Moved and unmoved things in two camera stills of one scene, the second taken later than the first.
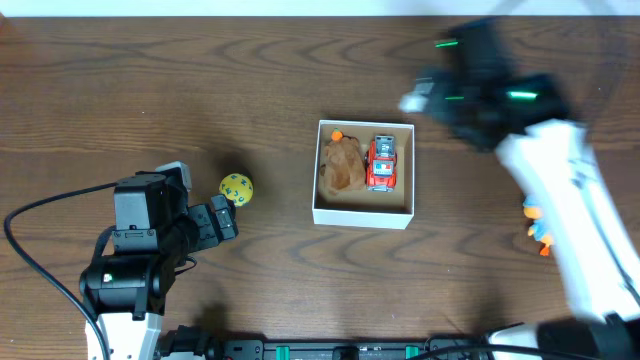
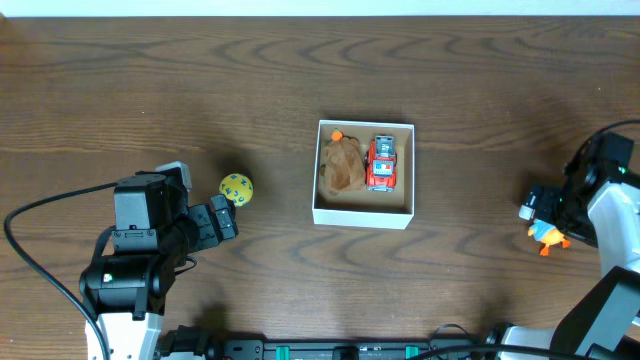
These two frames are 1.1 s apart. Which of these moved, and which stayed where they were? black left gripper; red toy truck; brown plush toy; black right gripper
Moved: black right gripper
Stayed: black left gripper; red toy truck; brown plush toy
